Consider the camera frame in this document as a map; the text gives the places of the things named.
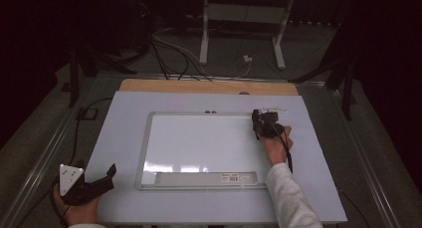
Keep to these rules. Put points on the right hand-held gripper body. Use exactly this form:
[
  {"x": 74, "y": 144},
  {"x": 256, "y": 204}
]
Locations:
[{"x": 270, "y": 128}]

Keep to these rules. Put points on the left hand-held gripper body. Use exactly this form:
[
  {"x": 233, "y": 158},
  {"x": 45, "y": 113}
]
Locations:
[{"x": 79, "y": 189}]

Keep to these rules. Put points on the grey framed whiteboard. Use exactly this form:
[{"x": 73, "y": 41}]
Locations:
[{"x": 199, "y": 145}]

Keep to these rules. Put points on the person's right hand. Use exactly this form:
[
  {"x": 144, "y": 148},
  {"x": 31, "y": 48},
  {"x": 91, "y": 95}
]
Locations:
[{"x": 275, "y": 148}]

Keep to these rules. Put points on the person's left hand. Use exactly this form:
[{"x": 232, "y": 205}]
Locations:
[{"x": 81, "y": 213}]

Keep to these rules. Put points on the large white table cover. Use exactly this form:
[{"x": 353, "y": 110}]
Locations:
[{"x": 126, "y": 138}]

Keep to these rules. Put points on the white plug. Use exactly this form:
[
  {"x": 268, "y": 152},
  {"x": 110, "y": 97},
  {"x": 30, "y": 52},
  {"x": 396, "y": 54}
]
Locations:
[{"x": 248, "y": 58}]

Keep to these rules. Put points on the black floor box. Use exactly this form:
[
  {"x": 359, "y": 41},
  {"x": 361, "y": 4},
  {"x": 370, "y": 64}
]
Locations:
[{"x": 87, "y": 113}]

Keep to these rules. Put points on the black stand legs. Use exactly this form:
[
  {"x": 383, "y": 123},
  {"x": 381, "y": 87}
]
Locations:
[
  {"x": 99, "y": 63},
  {"x": 338, "y": 75}
]

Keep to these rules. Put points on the grey metal stand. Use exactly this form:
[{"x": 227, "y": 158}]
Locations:
[{"x": 245, "y": 13}]

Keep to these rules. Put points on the metal floor rail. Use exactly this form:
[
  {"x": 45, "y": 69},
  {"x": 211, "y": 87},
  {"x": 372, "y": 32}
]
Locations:
[
  {"x": 365, "y": 161},
  {"x": 43, "y": 155}
]

